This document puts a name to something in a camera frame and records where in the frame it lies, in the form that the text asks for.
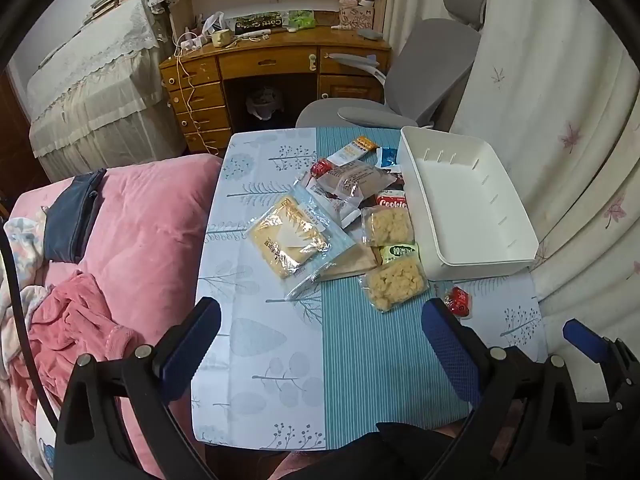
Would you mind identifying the green label rice cracker packet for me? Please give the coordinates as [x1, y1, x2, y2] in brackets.
[361, 242, 431, 313]

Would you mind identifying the white plastic bag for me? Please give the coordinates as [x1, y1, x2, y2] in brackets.
[200, 11, 228, 36]

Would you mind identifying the wooden desk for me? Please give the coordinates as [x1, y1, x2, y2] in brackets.
[159, 25, 392, 156]

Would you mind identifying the white bag under desk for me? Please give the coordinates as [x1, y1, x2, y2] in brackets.
[245, 85, 286, 121]

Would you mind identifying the red snack packet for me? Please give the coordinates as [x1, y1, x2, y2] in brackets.
[307, 158, 335, 181]

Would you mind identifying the large yellow bread packet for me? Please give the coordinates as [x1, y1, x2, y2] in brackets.
[248, 182, 357, 301]

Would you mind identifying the pink garment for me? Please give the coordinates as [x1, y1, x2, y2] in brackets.
[10, 270, 146, 401]

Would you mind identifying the pink blanket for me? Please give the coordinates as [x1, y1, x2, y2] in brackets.
[10, 155, 223, 480]

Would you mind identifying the white charger cable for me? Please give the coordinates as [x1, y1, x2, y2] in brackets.
[172, 32, 221, 153]

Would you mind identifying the red white cookie packet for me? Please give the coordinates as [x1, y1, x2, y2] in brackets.
[375, 191, 408, 211]

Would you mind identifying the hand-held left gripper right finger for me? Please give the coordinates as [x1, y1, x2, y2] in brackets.
[421, 298, 587, 480]

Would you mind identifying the clear grey bread packet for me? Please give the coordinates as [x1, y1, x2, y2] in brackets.
[316, 162, 398, 211]

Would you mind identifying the white lace cover cloth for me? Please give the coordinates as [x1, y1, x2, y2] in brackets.
[27, 0, 188, 181]

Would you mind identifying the white plastic bin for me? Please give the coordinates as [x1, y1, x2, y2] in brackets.
[397, 126, 540, 281]

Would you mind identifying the grey office chair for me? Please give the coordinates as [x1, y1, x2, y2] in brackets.
[295, 0, 488, 131]

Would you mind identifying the clear red-edged snack packet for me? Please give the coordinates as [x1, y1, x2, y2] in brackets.
[305, 182, 363, 228]

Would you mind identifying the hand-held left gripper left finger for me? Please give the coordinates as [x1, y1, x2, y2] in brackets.
[52, 297, 222, 480]

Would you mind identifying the dark green snack bag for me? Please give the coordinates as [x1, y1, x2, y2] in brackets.
[235, 14, 290, 32]

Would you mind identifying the orange white snack bar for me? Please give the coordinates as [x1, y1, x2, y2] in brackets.
[327, 135, 378, 166]

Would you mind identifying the white leaf print curtain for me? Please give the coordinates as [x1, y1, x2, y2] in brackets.
[385, 0, 640, 321]

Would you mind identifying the white floral cloth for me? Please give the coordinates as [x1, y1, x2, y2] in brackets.
[0, 217, 56, 381]

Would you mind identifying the small red candy packet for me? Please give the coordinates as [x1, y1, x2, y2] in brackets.
[444, 286, 473, 318]

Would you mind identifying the black cable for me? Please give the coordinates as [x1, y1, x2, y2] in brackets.
[0, 237, 58, 423]

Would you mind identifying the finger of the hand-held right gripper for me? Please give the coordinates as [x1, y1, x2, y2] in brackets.
[562, 319, 640, 401]

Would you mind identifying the plain rice cracker packet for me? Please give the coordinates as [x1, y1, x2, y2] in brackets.
[361, 206, 416, 247]

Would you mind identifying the brown triangular sandwich packet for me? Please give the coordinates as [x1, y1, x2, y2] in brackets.
[320, 245, 379, 281]

